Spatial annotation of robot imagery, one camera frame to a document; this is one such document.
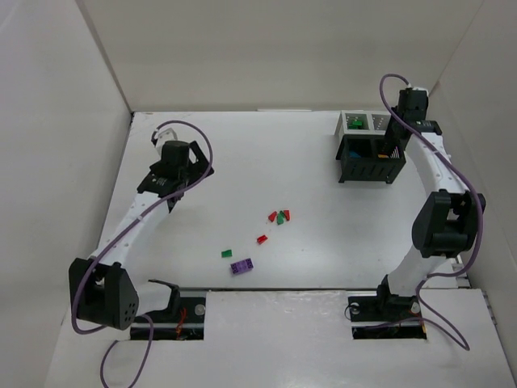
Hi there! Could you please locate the purple flat lego brick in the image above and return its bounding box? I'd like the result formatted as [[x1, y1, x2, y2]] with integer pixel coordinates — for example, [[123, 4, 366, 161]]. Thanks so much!
[[230, 258, 254, 276]]

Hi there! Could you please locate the white slotted container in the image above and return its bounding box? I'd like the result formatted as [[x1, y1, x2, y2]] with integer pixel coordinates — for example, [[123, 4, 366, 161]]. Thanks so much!
[[334, 110, 391, 137]]

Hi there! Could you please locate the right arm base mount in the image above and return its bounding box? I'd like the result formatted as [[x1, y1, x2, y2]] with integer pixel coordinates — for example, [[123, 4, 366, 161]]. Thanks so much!
[[344, 283, 427, 340]]

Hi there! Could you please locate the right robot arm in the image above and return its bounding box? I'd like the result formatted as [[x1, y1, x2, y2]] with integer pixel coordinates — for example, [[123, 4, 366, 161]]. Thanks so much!
[[376, 86, 485, 321]]

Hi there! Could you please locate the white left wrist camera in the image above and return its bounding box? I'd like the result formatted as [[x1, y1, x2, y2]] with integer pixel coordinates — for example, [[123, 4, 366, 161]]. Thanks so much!
[[151, 128, 178, 150]]

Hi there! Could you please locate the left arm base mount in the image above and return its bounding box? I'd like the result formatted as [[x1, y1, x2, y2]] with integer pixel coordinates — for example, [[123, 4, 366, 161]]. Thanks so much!
[[129, 280, 206, 341]]

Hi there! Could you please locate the red lego brick beside cyan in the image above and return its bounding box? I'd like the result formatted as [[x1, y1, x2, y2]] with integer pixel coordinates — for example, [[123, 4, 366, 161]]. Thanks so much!
[[256, 234, 268, 245]]

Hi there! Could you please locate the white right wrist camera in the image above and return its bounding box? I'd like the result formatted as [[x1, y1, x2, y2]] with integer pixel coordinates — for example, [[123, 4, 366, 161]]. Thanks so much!
[[407, 83, 429, 94]]

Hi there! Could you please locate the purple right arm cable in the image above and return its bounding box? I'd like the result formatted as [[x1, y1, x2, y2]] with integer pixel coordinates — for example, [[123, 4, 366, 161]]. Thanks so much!
[[379, 74, 485, 352]]

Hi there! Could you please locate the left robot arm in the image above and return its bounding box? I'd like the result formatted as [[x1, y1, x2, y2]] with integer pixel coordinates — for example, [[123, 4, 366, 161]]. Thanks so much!
[[69, 141, 213, 335]]

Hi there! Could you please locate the small green lego brick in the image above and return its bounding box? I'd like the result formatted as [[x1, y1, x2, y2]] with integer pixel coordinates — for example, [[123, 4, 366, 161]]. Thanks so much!
[[221, 249, 233, 258]]

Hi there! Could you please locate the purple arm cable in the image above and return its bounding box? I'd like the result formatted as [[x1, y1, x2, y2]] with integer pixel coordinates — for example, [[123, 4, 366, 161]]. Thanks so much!
[[70, 120, 214, 387], [379, 74, 485, 352]]

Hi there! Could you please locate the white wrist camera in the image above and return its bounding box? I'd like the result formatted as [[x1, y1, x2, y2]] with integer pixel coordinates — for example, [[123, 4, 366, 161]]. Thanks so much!
[[407, 83, 429, 94], [151, 128, 178, 150]]

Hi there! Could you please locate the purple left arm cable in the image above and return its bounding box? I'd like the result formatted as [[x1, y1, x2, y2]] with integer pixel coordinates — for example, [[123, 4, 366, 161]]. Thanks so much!
[[70, 120, 214, 387]]

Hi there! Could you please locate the black slotted container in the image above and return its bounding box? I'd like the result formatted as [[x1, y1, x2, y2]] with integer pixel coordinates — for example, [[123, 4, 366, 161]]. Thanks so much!
[[335, 134, 406, 184]]

